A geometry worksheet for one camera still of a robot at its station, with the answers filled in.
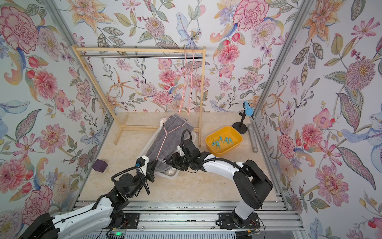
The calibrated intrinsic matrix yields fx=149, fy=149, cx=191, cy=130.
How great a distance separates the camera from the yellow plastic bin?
1006mm

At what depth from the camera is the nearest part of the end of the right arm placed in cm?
64

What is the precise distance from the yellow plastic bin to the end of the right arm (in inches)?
11.1
